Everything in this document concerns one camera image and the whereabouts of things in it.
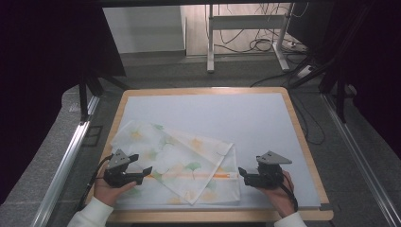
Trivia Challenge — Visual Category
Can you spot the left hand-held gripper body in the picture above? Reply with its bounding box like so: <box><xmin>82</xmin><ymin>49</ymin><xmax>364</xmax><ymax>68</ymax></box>
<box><xmin>103</xmin><ymin>148</ymin><xmax>144</xmax><ymax>189</ymax></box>

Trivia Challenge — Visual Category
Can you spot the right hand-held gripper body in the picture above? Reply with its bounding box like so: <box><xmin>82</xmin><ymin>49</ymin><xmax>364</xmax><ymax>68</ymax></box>
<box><xmin>244</xmin><ymin>150</ymin><xmax>293</xmax><ymax>190</ymax></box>

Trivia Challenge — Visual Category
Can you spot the white leaf-print pillowcase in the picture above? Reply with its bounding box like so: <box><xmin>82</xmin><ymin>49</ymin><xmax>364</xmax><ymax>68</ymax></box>
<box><xmin>110</xmin><ymin>120</ymin><xmax>242</xmax><ymax>206</ymax></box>

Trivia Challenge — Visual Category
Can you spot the person's left hand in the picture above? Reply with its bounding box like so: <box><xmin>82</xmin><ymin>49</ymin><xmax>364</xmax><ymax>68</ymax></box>
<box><xmin>94</xmin><ymin>163</ymin><xmax>137</xmax><ymax>208</ymax></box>

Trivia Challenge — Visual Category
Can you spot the person's right hand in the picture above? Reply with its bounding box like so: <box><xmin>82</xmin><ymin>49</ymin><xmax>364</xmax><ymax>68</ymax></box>
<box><xmin>255</xmin><ymin>169</ymin><xmax>298</xmax><ymax>219</ymax></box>

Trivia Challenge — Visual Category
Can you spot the pale grey table mat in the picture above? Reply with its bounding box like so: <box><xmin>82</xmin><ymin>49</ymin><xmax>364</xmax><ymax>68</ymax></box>
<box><xmin>113</xmin><ymin>92</ymin><xmax>323</xmax><ymax>212</ymax></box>

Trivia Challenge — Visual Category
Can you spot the wooden table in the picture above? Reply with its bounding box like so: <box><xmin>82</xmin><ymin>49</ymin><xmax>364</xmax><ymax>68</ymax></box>
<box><xmin>84</xmin><ymin>86</ymin><xmax>335</xmax><ymax>223</ymax></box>

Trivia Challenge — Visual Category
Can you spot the black metal stand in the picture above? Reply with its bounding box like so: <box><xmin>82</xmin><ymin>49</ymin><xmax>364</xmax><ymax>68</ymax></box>
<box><xmin>287</xmin><ymin>3</ymin><xmax>373</xmax><ymax>125</ymax></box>
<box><xmin>78</xmin><ymin>70</ymin><xmax>131</xmax><ymax>123</ymax></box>

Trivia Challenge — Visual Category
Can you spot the white power strip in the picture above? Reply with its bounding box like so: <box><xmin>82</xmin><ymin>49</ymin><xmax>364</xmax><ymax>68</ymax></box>
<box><xmin>285</xmin><ymin>41</ymin><xmax>308</xmax><ymax>53</ymax></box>

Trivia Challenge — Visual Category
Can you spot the white panel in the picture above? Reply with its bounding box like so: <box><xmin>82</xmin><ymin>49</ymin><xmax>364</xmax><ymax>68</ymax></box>
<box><xmin>102</xmin><ymin>5</ymin><xmax>187</xmax><ymax>55</ymax></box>

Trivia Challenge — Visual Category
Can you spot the dark curtain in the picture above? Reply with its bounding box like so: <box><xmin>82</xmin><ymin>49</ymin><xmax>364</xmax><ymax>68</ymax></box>
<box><xmin>285</xmin><ymin>0</ymin><xmax>401</xmax><ymax>160</ymax></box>
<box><xmin>0</xmin><ymin>0</ymin><xmax>128</xmax><ymax>206</ymax></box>

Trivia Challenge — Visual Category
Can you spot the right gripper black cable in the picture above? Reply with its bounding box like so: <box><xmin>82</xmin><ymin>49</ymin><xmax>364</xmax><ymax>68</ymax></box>
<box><xmin>279</xmin><ymin>174</ymin><xmax>300</xmax><ymax>213</ymax></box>

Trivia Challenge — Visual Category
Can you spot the aluminium floor rail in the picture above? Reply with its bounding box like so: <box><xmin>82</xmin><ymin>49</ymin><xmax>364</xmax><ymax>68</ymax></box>
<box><xmin>321</xmin><ymin>93</ymin><xmax>401</xmax><ymax>227</ymax></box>
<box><xmin>29</xmin><ymin>95</ymin><xmax>101</xmax><ymax>227</ymax></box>

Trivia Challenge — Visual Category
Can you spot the thin black floor cable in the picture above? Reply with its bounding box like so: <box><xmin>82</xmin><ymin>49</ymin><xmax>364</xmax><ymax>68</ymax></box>
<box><xmin>291</xmin><ymin>91</ymin><xmax>326</xmax><ymax>147</ymax></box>

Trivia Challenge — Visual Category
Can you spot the tangle of black floor cables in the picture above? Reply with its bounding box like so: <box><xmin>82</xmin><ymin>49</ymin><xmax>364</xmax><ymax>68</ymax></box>
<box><xmin>214</xmin><ymin>3</ymin><xmax>308</xmax><ymax>55</ymax></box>

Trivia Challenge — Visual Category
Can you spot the white metal desk frame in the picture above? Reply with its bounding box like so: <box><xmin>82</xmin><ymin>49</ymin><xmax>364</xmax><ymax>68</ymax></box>
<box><xmin>206</xmin><ymin>3</ymin><xmax>293</xmax><ymax>74</ymax></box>

